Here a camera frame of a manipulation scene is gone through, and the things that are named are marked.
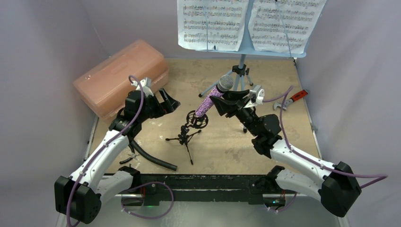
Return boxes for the black microphone shock mount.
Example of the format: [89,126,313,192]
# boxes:
[165,110,209,165]

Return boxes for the black foam tube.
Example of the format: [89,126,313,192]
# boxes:
[129,140,178,171]

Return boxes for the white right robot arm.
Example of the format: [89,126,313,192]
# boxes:
[210,91,362,217]

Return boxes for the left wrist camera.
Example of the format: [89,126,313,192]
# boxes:
[130,77,154,97]

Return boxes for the red handled wrench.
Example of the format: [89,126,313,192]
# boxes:
[273,89,310,111]

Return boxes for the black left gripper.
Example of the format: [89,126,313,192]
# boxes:
[138,88,179,122]

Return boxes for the black pliers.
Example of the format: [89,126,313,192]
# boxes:
[119,146,138,165]

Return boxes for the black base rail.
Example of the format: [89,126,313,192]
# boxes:
[110,173,296,208]

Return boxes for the purple glitter microphone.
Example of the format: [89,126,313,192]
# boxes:
[195,74,234,118]

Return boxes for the light blue music stand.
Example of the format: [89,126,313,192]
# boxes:
[188,0,314,134]

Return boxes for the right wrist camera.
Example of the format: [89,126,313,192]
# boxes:
[244,85,265,108]

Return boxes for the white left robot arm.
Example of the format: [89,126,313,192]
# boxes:
[54,88,180,227]

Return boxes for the translucent pink storage box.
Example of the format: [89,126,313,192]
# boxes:
[73,40,169,120]

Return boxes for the sheet music page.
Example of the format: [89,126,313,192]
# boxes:
[177,0,249,52]
[248,0,327,55]

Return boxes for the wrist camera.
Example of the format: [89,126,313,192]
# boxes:
[244,85,265,108]
[130,77,154,97]

